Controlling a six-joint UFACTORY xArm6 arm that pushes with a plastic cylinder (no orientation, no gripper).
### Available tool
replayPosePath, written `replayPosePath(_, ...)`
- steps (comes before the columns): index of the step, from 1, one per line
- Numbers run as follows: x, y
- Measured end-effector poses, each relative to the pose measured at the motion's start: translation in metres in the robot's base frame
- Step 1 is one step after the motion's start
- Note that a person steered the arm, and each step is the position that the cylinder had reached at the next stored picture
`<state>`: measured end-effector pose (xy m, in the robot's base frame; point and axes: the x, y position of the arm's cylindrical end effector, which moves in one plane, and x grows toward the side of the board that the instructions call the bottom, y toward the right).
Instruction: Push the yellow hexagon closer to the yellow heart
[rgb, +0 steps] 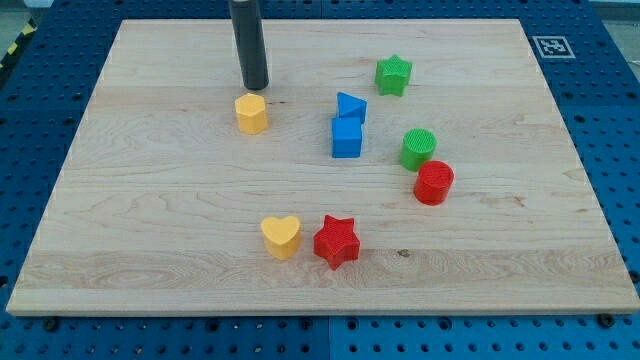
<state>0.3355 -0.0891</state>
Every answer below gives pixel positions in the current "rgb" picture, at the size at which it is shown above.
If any green cylinder block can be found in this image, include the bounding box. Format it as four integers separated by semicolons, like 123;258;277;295
400;128;437;171

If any yellow hexagon block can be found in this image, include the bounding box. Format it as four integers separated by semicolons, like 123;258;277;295
235;93;268;135

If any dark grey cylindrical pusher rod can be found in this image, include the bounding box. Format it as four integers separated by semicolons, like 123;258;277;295
228;0;269;90

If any red cylinder block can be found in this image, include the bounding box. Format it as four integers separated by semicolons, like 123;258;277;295
413;160;455;206

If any yellow heart block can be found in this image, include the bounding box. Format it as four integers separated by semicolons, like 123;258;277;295
260;216;302;260

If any blue triangle block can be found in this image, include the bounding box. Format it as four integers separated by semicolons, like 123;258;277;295
336;92;368;124

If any green star block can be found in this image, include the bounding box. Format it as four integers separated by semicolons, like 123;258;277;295
375;54;413;97

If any white fiducial marker tag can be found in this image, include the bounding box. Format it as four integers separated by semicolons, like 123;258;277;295
532;35;575;59

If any blue cube block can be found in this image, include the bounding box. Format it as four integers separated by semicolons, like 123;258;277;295
331;117;362;158

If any red star block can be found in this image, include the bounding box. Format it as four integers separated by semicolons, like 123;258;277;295
313;215;360;270

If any light wooden board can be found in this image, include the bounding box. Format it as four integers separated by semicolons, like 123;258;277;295
7;19;639;317

